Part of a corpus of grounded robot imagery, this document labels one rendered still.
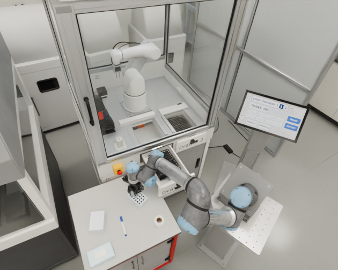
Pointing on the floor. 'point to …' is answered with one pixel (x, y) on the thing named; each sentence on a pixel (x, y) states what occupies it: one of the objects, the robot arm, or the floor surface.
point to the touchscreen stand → (254, 148)
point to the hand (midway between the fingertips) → (133, 193)
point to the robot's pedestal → (223, 239)
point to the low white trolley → (114, 228)
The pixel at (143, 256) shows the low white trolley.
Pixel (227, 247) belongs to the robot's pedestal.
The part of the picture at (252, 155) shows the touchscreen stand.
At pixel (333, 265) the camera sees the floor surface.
